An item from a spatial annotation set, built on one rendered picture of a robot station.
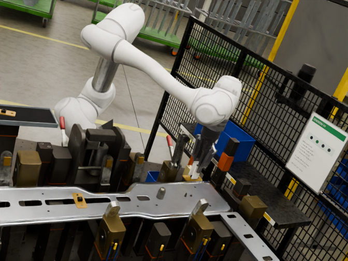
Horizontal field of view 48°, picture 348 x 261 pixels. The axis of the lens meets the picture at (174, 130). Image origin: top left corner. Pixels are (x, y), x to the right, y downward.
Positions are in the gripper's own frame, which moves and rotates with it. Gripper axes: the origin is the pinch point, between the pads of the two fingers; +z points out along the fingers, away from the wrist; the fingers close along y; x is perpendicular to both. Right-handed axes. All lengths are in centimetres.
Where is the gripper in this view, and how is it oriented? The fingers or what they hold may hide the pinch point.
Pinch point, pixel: (195, 170)
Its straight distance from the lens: 163.3
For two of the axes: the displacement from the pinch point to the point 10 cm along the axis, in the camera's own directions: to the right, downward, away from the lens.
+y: 4.5, 5.0, -7.4
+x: 8.4, 0.6, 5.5
